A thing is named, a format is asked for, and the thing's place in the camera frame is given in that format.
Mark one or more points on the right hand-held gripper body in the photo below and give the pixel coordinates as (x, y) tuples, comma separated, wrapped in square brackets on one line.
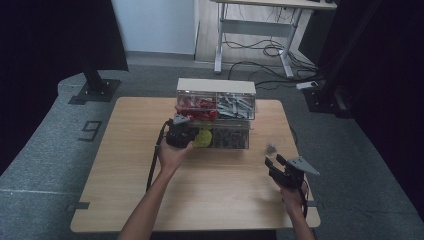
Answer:
[(295, 173)]

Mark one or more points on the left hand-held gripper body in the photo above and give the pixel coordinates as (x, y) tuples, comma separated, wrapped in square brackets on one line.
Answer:
[(178, 135)]

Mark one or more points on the yellow round piece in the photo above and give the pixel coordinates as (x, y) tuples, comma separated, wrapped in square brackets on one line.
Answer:
[(203, 138)]

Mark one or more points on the clear drawer with dark screws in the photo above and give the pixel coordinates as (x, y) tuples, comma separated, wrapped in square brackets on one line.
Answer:
[(230, 138)]

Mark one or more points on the clear plastic drawer cabinet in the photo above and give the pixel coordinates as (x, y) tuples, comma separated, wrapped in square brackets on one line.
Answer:
[(216, 86)]

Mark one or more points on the person's left hand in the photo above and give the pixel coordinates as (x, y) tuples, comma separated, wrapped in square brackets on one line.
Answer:
[(171, 156)]

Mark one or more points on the person's right hand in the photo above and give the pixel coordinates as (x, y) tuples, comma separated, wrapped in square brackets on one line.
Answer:
[(293, 198)]

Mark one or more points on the clear drawer with red parts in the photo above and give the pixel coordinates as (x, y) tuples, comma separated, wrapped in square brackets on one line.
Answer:
[(196, 105)]

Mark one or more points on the clear drawer with grey parts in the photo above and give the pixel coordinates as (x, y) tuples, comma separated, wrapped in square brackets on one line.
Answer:
[(236, 106)]

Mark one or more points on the white power strip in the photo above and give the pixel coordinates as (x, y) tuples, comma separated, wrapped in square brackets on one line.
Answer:
[(306, 85)]

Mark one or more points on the black curtain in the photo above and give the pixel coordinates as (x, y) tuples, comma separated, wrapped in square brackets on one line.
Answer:
[(393, 83), (40, 50)]

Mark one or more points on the black metal frame stand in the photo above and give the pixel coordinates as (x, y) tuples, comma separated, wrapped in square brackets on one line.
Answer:
[(330, 86)]

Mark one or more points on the black stand with base plate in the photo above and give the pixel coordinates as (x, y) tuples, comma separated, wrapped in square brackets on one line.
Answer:
[(96, 88)]

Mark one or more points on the white metal frame desk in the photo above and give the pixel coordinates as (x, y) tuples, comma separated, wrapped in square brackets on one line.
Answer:
[(253, 28)]

